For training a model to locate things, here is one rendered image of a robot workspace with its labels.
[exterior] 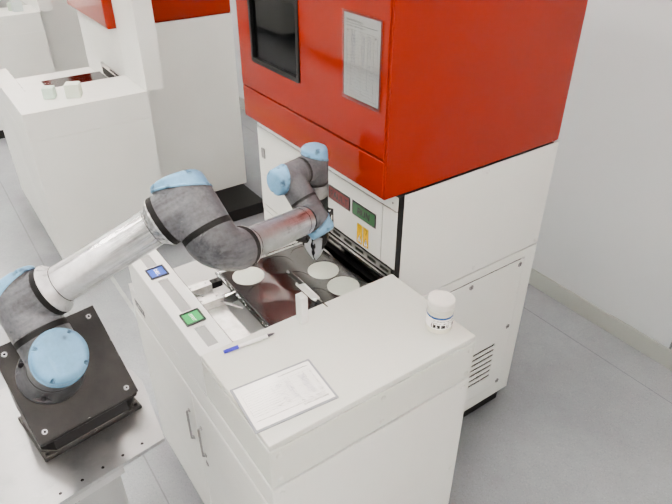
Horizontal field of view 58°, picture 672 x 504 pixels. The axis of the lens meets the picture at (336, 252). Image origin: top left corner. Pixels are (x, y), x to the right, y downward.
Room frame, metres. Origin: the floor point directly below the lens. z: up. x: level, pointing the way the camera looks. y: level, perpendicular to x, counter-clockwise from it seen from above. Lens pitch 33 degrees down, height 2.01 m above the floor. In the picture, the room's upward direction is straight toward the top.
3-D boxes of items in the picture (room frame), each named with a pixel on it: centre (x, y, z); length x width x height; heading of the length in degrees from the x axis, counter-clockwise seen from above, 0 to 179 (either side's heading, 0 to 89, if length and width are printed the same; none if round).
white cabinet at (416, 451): (1.41, 0.17, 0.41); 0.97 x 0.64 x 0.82; 35
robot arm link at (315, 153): (1.55, 0.06, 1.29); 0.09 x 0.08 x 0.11; 137
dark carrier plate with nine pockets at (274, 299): (1.53, 0.13, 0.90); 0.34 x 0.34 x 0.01; 35
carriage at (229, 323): (1.37, 0.33, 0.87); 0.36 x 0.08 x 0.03; 35
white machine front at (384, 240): (1.82, 0.05, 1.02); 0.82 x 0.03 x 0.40; 35
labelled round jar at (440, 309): (1.24, -0.27, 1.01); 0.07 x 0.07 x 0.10
